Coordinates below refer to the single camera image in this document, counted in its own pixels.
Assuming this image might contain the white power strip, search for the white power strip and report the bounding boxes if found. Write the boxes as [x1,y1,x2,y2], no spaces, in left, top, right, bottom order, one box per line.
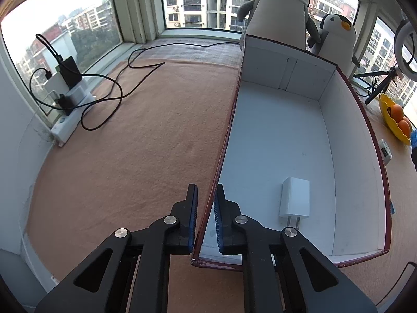
[50,96,96,145]

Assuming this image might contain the black tripod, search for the black tripod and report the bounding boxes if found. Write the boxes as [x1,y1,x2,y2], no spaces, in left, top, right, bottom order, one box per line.
[353,67,406,105]

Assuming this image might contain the black plug adapter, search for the black plug adapter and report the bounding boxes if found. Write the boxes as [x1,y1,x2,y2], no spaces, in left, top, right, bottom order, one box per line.
[57,94,77,115]

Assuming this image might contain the small white device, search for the small white device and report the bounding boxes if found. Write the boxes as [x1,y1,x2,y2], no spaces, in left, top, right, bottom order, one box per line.
[378,139,392,166]

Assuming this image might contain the small penguin plush toy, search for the small penguin plush toy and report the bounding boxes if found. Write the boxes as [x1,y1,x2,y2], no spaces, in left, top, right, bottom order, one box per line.
[307,14,360,79]

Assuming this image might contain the ring light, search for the ring light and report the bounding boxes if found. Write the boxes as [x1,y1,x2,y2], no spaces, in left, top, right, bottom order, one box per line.
[394,18,417,82]

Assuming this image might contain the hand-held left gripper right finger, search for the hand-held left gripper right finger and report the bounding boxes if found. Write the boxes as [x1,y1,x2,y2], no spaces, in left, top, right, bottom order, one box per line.
[213,183,377,313]

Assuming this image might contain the large penguin plush toy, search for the large penguin plush toy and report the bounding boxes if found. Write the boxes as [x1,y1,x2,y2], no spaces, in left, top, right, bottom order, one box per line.
[237,0,321,52]

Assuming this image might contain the black power bank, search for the black power bank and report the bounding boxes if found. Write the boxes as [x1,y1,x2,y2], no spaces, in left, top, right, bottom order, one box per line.
[57,56,83,88]

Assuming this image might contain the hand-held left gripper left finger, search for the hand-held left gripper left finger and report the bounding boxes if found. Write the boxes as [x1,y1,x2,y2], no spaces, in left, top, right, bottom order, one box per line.
[34,184,199,313]

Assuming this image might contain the white power adapter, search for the white power adapter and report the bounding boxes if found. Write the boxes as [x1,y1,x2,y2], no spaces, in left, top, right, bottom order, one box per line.
[45,72,88,103]

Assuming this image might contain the yellow fruit bowl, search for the yellow fruit bowl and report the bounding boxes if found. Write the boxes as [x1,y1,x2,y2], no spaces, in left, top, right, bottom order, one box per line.
[379,93,413,146]

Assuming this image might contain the brown mat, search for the brown mat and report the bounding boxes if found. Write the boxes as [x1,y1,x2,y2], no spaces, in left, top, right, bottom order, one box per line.
[24,59,417,313]

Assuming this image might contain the long black cable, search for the long black cable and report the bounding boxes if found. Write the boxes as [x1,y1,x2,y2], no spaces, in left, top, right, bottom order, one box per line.
[80,41,243,131]

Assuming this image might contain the white charger plug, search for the white charger plug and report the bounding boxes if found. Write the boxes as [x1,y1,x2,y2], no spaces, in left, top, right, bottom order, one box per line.
[279,177,311,230]

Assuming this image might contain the white cardboard box maroon outside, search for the white cardboard box maroon outside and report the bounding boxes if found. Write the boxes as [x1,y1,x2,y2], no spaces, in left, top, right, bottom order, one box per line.
[191,34,392,269]

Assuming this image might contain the checkered cloth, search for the checkered cloth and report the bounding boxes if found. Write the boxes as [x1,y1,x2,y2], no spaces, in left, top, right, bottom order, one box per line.
[143,37,243,69]

